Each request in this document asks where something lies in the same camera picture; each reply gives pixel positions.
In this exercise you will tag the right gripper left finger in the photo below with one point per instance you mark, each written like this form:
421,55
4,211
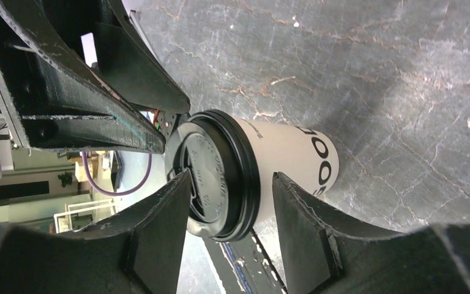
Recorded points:
139,249

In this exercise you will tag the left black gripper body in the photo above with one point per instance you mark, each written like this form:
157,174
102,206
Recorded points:
44,107

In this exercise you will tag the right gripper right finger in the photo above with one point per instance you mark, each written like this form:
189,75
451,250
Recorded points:
325,250

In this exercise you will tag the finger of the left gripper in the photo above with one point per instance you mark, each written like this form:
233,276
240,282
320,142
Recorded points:
64,30
129,67

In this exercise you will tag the white paper coffee cup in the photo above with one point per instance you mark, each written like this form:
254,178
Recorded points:
306,156

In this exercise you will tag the black plastic cup lid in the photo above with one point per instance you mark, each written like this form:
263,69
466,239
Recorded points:
225,187

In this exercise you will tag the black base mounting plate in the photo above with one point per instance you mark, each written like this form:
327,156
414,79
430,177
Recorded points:
244,266

